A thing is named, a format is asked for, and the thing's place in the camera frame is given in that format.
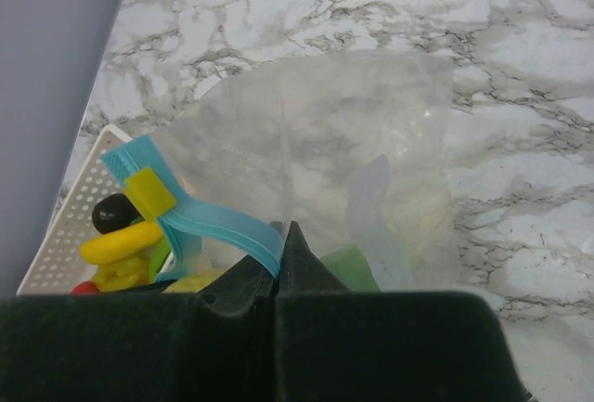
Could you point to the red strawberry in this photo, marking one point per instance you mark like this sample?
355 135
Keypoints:
85 287

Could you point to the black avocado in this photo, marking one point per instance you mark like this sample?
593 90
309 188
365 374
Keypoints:
113 213

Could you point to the clear zip top bag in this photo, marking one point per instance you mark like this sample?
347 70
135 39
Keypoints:
347 145

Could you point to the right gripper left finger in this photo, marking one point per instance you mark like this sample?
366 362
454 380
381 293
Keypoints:
143 345

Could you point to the white perforated plastic basket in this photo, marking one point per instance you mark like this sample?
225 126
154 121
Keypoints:
57 266

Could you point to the green leafy vegetable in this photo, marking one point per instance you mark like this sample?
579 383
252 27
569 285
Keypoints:
351 267

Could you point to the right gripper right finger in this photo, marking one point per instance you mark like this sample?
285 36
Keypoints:
336 345

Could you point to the green kiwi slice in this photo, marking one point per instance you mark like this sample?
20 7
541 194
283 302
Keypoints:
158 258

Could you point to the yellow banana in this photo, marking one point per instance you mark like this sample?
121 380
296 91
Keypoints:
120 244

